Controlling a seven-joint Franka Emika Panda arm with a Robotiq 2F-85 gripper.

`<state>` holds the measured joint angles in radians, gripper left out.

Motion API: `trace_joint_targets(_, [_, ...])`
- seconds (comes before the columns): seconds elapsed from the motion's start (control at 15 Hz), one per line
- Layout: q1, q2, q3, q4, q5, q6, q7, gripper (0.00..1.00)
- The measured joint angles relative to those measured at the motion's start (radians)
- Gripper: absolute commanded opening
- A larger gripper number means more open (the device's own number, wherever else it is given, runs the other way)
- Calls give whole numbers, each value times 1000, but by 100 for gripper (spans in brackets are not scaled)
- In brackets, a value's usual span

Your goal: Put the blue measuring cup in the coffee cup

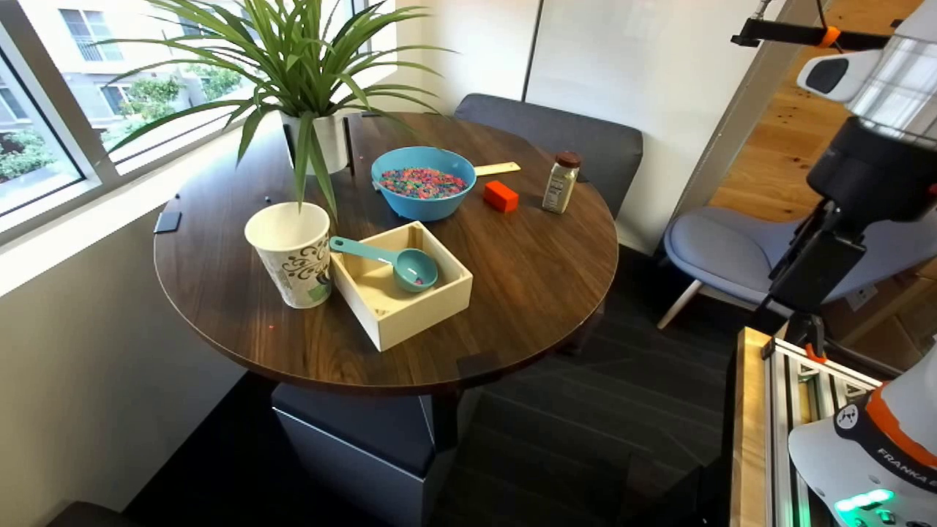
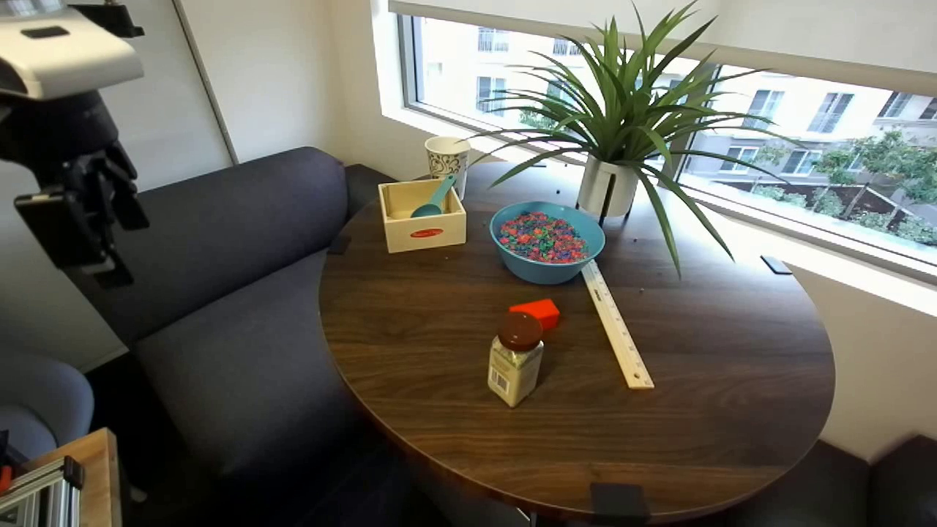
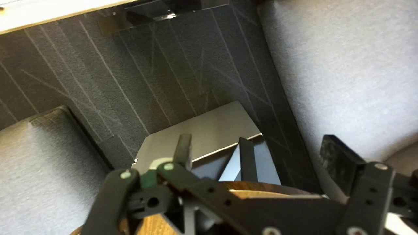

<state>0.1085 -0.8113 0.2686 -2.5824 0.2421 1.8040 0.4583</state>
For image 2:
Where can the white window blind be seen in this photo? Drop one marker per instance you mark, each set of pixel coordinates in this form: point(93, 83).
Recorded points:
point(781, 38)

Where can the green spiky houseplant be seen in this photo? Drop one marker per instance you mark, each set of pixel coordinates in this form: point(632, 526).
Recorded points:
point(626, 107)

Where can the blue bowl of colourful beads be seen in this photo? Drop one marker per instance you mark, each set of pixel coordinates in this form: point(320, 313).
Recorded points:
point(547, 244)

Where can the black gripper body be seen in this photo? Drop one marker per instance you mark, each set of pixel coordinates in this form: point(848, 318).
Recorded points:
point(45, 126)

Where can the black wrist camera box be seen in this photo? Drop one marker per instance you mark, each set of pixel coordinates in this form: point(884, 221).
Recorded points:
point(64, 234)

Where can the blue measuring cup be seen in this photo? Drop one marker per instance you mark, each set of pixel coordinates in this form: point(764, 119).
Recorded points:
point(433, 202)

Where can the white slatted plant pot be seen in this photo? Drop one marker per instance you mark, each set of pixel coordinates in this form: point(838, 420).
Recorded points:
point(605, 192)

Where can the blue grey chair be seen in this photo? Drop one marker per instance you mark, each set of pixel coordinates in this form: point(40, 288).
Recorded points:
point(40, 397)

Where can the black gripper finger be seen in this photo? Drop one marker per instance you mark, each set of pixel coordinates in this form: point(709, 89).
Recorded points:
point(125, 193)
point(84, 174)

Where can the dark grey sofa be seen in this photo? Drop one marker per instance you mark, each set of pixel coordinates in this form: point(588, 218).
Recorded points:
point(236, 324)

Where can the black table edge clamp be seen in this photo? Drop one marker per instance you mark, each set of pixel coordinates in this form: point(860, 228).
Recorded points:
point(619, 502)

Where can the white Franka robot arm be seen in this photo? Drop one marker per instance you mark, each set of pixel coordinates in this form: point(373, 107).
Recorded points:
point(59, 53)

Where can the patterned paper coffee cup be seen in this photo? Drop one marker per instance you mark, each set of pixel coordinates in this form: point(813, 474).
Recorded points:
point(447, 155)

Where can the white ruler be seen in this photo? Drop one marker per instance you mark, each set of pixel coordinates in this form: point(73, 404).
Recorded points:
point(617, 326)

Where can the wood and aluminium robot stand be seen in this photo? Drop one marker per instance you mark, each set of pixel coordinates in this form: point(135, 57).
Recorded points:
point(84, 485)

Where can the light wooden box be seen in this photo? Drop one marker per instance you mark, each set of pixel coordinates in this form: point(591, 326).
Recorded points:
point(424, 233)

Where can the orange block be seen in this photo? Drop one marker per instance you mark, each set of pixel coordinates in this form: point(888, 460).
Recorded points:
point(537, 312)

